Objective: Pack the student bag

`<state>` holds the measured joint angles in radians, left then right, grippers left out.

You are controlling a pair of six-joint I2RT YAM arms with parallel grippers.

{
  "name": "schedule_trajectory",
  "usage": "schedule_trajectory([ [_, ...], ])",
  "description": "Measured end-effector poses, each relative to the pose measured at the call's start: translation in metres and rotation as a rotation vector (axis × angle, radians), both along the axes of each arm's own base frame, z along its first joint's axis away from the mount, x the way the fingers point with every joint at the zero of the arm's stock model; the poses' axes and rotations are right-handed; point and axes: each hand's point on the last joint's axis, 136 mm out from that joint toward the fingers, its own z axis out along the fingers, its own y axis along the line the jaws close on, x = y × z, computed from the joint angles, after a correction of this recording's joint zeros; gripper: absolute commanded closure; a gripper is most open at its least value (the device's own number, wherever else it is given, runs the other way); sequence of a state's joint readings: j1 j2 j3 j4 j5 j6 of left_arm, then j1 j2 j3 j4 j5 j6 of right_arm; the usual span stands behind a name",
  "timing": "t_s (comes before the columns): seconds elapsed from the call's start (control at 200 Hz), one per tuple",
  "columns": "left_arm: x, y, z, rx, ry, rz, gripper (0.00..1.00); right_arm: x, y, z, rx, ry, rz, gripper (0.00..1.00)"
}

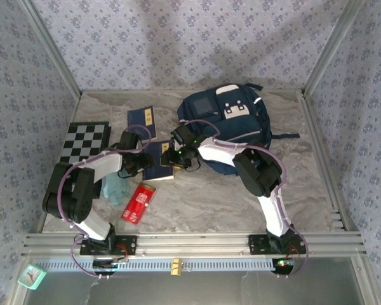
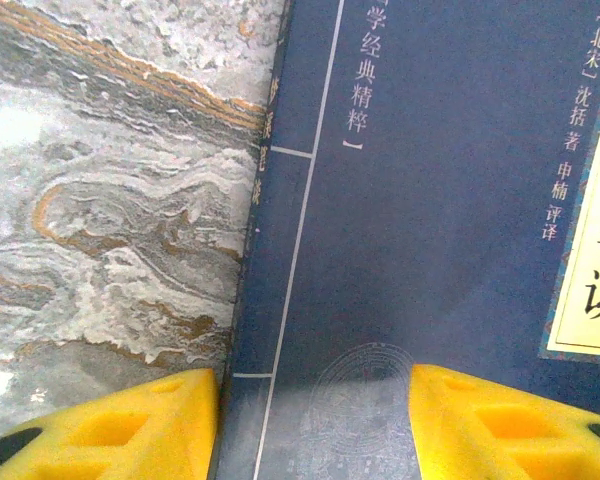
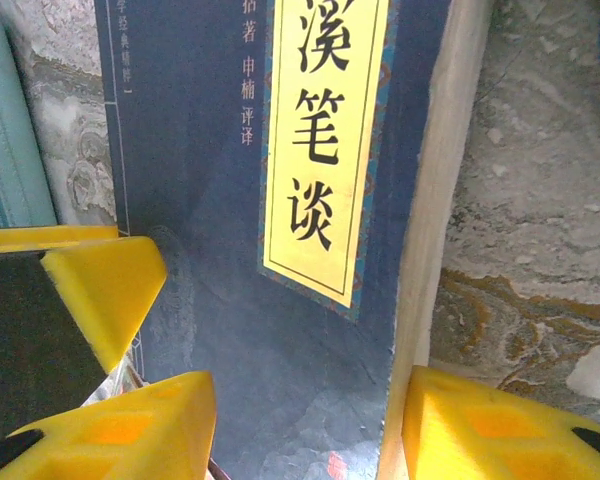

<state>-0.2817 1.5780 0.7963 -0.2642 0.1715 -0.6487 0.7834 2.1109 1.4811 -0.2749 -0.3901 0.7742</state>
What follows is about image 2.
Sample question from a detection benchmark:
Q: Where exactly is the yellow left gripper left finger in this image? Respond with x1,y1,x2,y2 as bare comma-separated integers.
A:
0,368,220,480

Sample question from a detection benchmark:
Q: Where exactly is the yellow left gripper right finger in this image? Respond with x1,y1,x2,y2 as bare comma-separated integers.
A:
409,363,600,480

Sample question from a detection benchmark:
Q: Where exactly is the dark blue paperback book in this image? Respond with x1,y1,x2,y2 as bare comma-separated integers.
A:
213,0,600,480

